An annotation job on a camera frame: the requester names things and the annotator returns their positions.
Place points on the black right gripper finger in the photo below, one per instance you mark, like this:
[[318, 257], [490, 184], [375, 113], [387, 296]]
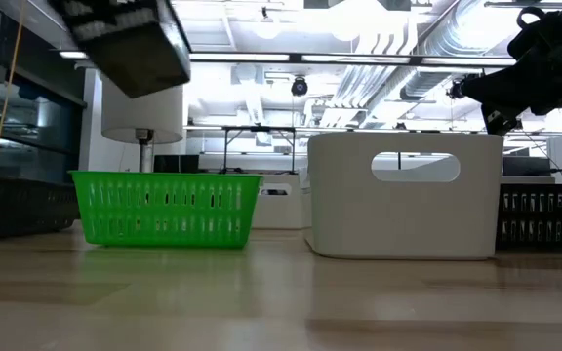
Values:
[[505, 105], [505, 79]]

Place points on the large green slotted plastic basket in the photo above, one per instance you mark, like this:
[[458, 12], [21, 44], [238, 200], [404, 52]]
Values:
[[164, 209]]

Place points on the black ceiling spotlight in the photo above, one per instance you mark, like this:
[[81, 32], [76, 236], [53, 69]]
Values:
[[455, 90]]

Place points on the dark monitor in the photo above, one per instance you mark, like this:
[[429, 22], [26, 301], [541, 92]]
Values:
[[527, 166]]

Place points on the long ceiling light bar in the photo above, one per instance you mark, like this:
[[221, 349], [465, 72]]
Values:
[[349, 58]]

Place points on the black box behind lamp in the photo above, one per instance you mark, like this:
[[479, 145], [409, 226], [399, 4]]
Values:
[[176, 163]]

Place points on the white cylindrical lamp shade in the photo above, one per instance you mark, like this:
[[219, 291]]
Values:
[[154, 112]]

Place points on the metal lamp pole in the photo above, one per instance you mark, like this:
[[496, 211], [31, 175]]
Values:
[[145, 151]]

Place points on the dark glass cabinet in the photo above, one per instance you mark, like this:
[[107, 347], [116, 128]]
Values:
[[42, 122]]

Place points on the silver ventilation duct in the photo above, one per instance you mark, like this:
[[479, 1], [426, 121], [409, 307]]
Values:
[[427, 83]]

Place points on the round black ceiling camera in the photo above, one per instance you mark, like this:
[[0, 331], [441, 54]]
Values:
[[299, 87]]

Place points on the black folding table frame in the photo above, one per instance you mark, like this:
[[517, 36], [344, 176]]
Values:
[[259, 128]]

